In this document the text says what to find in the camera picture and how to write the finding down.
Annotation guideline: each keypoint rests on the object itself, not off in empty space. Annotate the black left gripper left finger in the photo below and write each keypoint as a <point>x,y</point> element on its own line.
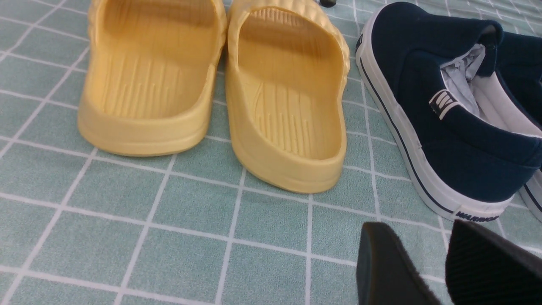
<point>385,274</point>

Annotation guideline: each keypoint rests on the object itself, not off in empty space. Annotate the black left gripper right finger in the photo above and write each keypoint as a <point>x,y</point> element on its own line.
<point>483,268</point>

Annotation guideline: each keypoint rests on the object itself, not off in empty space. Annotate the navy slip-on shoe left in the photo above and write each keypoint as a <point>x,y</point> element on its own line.
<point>433,79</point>

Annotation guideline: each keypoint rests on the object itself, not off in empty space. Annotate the navy slip-on shoe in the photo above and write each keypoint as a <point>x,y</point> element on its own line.
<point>519,69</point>
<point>433,79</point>

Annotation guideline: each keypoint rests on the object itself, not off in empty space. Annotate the navy slip-on shoe right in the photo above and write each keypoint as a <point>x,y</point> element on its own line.
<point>519,69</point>

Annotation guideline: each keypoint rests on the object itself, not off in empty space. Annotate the green checkered tablecloth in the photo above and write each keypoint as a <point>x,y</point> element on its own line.
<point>80,226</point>

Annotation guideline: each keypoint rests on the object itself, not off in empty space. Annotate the yellow slipper inner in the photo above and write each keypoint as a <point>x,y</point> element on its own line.
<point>285,76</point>

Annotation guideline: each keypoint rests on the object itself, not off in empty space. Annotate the yellow slipper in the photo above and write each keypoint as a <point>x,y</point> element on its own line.
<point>151,74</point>
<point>285,76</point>

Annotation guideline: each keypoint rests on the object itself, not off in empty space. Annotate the yellow slipper far left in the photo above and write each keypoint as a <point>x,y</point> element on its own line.
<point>151,74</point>

